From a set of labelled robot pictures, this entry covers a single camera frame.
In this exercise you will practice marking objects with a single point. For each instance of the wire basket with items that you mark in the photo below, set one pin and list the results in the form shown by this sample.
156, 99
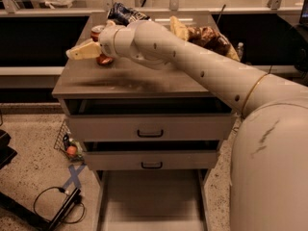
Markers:
66, 144

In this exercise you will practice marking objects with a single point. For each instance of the open bottom drawer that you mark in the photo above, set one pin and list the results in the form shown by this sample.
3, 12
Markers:
152, 200

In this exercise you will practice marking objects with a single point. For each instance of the middle grey drawer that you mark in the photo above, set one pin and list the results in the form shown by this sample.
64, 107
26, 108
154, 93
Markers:
136, 160

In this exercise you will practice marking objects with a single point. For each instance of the top grey drawer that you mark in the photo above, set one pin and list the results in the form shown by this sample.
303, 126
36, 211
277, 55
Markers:
150, 127

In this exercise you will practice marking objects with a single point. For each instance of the black stand leg left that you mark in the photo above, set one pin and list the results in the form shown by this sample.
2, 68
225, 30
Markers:
35, 220

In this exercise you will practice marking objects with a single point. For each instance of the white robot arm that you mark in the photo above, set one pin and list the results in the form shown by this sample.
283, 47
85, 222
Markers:
269, 168

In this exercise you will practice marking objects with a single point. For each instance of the red coke can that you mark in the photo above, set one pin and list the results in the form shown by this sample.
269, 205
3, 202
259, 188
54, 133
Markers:
94, 34

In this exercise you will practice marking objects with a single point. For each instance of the brown chip bag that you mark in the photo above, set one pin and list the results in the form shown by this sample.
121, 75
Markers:
206, 37

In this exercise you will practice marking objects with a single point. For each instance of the small plastic bottle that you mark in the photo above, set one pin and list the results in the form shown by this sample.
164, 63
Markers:
240, 50

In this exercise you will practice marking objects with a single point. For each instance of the grey drawer cabinet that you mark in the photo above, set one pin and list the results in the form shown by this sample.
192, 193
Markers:
126, 88

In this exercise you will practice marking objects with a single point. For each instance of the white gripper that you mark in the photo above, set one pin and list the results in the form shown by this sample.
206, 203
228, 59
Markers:
107, 40

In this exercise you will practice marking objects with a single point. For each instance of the blue chip bag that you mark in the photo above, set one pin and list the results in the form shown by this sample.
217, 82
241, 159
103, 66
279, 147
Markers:
123, 16

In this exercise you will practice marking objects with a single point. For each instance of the grey drawer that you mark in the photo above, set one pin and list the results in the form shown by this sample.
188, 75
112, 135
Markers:
136, 160
150, 127

